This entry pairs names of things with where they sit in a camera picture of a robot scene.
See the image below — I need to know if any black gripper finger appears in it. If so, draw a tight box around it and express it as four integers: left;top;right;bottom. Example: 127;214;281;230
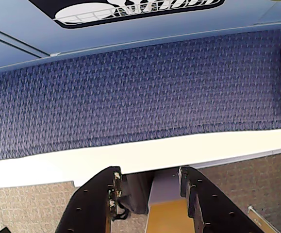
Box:
55;166;123;233
180;166;264;233

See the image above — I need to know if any yellow wooden panel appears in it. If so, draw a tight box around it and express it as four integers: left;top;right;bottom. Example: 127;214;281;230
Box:
146;200;190;233

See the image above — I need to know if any light blue toy kitchen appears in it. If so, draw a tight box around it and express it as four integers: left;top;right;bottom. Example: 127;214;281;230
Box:
0;0;281;73

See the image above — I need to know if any black white dishwasher sticker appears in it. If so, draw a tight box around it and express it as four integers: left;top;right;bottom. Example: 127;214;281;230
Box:
28;0;226;29

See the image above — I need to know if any silver metal bracket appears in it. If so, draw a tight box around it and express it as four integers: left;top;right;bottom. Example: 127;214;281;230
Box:
248;205;278;233

